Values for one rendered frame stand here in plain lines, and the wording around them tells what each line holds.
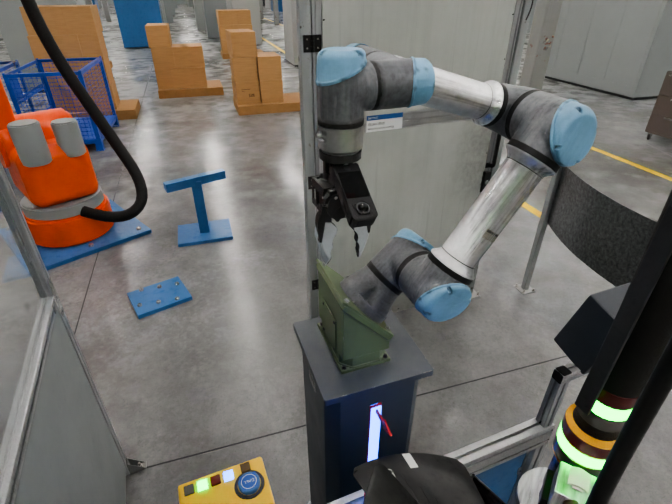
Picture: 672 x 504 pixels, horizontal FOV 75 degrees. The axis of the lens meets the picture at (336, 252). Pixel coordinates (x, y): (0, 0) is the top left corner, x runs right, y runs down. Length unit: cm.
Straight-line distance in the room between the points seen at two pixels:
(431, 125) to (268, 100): 566
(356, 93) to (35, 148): 332
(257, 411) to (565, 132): 194
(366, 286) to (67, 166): 321
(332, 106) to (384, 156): 164
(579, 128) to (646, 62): 918
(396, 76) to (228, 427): 197
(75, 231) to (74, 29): 449
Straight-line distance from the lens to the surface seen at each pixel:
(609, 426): 40
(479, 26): 246
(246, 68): 771
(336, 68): 68
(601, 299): 117
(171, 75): 939
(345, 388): 114
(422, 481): 82
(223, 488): 94
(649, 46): 1013
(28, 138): 382
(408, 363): 122
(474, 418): 245
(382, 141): 228
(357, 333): 110
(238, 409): 243
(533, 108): 100
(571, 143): 97
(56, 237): 413
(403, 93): 73
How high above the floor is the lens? 187
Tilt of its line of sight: 32 degrees down
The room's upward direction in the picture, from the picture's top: straight up
